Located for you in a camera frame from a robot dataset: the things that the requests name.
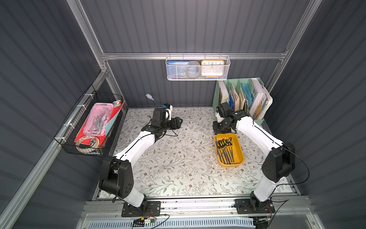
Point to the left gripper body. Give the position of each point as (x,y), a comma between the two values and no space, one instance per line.
(176,123)

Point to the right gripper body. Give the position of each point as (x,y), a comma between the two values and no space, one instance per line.
(216,127)

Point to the yellow storage tray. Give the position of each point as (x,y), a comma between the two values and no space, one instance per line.
(239,157)

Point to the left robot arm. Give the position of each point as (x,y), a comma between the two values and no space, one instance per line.
(116,173)

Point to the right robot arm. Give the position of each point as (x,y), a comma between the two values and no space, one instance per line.
(279,157)

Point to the file tools in tray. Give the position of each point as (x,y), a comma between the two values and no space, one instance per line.
(224,150)

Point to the green file organizer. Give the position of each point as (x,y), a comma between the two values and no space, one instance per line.
(238,94)

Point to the blue box in basket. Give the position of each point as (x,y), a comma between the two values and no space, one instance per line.
(176,69)

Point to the pink plastic tool case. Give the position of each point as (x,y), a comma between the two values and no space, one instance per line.
(98,117)

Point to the white book in organizer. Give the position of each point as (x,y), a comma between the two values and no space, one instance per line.
(259,98)

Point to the grey tape roll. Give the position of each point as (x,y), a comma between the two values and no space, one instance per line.
(193,69)

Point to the yellow white clock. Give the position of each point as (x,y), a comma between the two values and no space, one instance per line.
(212,68)

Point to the red folder in basket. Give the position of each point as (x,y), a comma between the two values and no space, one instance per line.
(97,141)

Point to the black wire side basket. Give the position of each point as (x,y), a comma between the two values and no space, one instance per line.
(72,127)

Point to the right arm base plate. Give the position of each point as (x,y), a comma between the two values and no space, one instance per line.
(252,206)

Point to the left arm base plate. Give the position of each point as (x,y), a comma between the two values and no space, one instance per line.
(147,209)

